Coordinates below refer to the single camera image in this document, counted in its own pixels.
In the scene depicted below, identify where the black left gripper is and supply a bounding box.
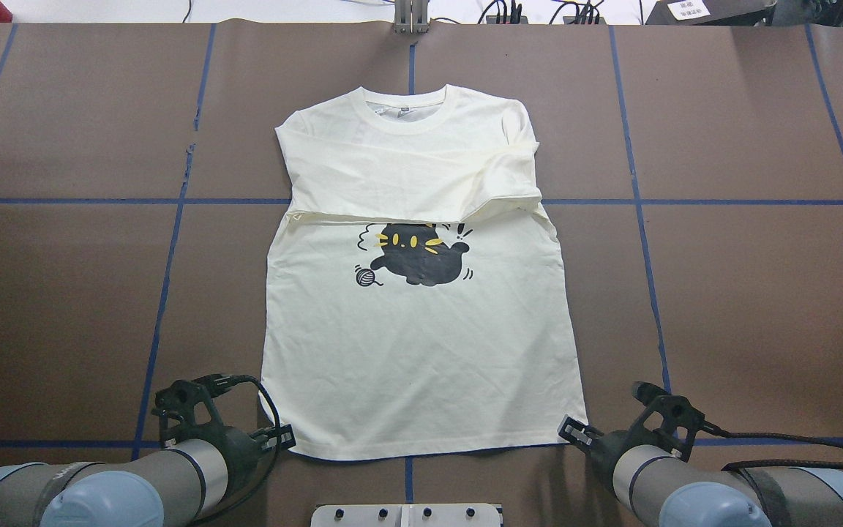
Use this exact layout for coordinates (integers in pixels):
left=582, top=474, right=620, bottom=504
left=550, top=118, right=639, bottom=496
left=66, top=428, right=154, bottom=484
left=151, top=374, right=296, bottom=458

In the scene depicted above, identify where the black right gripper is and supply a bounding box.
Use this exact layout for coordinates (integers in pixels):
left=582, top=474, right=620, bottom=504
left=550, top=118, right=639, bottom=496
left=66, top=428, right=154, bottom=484
left=558, top=381, right=707, bottom=463

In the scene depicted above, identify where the cream long-sleeve cat shirt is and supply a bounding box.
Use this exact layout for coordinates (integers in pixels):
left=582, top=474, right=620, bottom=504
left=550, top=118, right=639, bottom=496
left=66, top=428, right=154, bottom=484
left=262, top=86, right=588, bottom=461

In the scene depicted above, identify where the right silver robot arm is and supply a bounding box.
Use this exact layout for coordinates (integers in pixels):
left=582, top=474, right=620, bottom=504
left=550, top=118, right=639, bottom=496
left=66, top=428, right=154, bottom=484
left=558, top=381, right=843, bottom=526

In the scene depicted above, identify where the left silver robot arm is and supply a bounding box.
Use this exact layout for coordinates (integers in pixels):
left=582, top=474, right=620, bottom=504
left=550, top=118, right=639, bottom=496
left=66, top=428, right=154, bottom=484
left=0, top=373, right=296, bottom=526

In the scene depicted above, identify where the black case with white label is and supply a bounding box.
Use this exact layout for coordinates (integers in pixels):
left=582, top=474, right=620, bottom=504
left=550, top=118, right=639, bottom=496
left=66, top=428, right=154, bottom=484
left=645, top=1, right=776, bottom=26

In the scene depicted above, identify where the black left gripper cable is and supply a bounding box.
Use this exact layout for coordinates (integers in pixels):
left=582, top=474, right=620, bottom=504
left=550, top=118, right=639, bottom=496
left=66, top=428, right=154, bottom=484
left=187, top=375, right=283, bottom=526

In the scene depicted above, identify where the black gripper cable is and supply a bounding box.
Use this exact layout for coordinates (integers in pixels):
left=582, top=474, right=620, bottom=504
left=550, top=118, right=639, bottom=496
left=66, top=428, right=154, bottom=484
left=700, top=423, right=843, bottom=473
left=187, top=375, right=283, bottom=526

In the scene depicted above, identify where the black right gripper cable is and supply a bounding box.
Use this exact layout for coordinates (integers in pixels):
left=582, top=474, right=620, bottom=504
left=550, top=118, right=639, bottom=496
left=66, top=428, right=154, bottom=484
left=700, top=423, right=843, bottom=473

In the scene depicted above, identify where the aluminium frame post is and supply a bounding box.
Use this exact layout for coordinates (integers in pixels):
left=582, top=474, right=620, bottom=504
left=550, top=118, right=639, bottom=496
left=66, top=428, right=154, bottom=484
left=392, top=0, right=430, bottom=34

